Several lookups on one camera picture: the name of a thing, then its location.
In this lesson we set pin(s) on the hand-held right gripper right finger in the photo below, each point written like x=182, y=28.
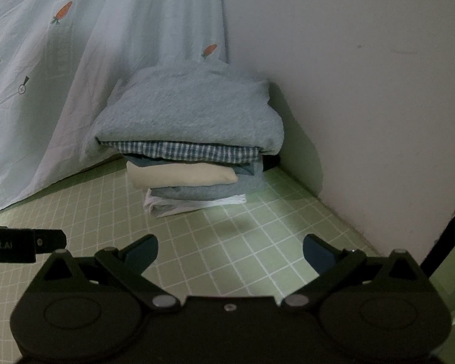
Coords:
x=319, y=254

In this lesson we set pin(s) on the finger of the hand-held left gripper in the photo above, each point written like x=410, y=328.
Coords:
x=51, y=240

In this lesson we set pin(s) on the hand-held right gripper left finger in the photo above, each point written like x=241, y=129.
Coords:
x=142, y=253

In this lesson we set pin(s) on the light grey garment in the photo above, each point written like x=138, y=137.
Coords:
x=189, y=106

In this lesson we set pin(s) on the white folded garment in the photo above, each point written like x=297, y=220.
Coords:
x=182, y=206

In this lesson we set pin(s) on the green checked mat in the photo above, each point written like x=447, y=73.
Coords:
x=250, y=242

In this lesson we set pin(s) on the beige folded garment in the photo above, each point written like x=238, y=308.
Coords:
x=178, y=176

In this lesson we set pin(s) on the grey folded garment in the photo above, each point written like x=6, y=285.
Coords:
x=212, y=191

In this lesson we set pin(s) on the black curved bar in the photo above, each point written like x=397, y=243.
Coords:
x=445, y=235

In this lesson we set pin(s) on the carrot print sheet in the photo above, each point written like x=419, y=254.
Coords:
x=79, y=83

